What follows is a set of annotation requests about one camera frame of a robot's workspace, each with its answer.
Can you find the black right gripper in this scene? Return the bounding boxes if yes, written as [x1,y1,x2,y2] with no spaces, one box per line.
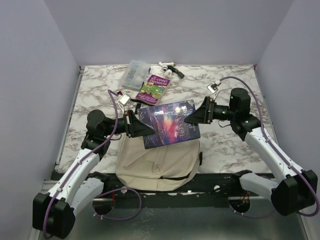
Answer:
[185,96,237,125]

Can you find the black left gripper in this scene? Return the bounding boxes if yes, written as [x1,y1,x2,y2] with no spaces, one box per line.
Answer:
[102,109,156,138]

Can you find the dark purple galaxy book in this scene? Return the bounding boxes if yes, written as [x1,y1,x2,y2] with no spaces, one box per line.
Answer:
[137,99,201,149]

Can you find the purple treehouse book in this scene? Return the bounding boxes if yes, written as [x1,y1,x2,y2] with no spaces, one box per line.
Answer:
[135,74,171,106]

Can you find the beige canvas student backpack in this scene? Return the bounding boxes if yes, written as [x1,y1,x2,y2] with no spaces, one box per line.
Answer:
[115,137,201,192]

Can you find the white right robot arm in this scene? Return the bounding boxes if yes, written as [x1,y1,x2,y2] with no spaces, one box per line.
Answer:
[184,87,320,216]

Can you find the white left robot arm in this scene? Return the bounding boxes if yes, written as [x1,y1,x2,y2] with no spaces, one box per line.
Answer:
[32,109,155,240]

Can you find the white pipe fitting toy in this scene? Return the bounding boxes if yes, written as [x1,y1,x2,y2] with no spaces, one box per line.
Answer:
[158,61,176,79]

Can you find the clear plastic organizer box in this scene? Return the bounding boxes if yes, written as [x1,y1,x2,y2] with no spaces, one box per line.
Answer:
[120,60,151,91]

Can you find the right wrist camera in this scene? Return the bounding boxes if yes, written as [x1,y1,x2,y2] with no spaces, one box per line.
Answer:
[207,83,220,100]

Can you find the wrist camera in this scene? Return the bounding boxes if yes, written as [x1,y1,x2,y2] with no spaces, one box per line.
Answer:
[207,83,220,100]
[117,94,131,112]

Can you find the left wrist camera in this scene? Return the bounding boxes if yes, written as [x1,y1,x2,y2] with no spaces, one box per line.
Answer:
[117,94,131,112]

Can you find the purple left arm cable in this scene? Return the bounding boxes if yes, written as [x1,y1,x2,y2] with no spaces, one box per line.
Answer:
[42,89,142,238]

